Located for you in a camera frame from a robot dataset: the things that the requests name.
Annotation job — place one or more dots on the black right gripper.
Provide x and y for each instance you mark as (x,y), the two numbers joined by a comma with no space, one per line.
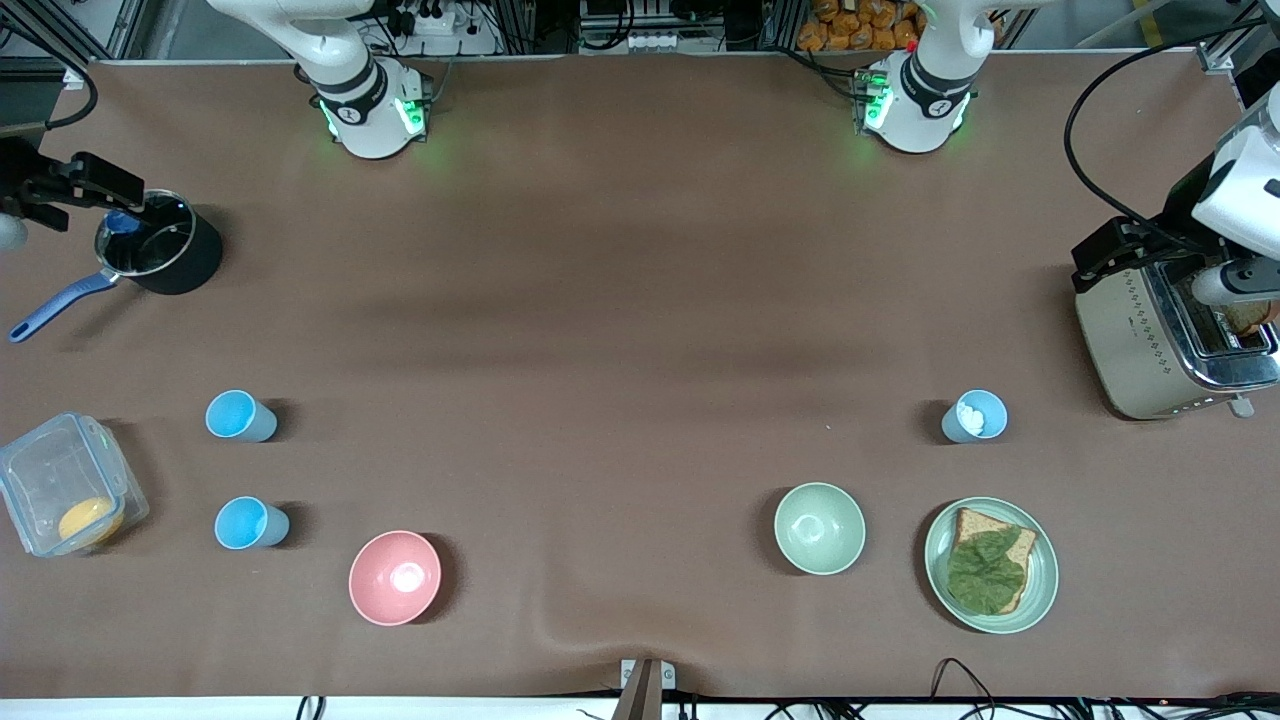
(22,170)

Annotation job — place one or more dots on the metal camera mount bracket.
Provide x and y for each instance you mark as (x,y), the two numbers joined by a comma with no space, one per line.
(645,690)

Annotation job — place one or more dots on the crumpled white tissue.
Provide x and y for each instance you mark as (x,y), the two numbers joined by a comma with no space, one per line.
(970,415)

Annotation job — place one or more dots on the pale green plate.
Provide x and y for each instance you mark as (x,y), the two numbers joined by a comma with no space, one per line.
(1040,580)

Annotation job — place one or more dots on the light blue cup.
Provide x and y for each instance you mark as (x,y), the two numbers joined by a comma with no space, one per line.
(238,415)
(246,523)

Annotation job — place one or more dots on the bag of orange snacks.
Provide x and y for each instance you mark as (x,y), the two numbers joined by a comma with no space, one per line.
(860,25)

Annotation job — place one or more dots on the brown toast slice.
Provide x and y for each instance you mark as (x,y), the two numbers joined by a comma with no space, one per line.
(1250,318)

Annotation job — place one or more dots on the clear plastic container green clips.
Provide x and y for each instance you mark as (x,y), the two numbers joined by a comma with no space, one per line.
(60,480)

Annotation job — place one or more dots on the pale green bowl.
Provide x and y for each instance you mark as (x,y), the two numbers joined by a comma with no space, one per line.
(819,528)

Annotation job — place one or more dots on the small blue object in saucepan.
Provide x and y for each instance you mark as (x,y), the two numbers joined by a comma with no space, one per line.
(123,222)

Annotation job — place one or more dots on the orange food piece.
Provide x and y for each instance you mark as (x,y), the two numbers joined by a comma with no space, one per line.
(88,520)

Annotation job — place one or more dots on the blue cup with white tissue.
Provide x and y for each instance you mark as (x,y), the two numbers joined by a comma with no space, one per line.
(975,417)

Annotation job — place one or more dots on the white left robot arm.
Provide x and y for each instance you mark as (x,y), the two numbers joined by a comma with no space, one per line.
(915,105)

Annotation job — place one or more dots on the brown bread slice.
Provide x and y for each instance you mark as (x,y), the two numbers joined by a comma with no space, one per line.
(1018,545)

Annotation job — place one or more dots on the pink bowl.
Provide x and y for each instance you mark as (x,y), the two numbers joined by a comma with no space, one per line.
(394,578)

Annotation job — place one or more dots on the green lettuce leaf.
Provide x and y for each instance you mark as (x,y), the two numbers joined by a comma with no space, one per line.
(985,572)

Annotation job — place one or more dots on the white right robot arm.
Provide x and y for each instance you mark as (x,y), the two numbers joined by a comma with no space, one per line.
(365,100)

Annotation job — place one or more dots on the small white power strip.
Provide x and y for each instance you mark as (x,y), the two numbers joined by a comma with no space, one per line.
(652,42)

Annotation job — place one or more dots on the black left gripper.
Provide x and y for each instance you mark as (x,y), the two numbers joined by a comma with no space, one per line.
(1187,203)

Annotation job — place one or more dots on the beige chrome toaster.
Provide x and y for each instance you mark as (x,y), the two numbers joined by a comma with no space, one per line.
(1130,345)

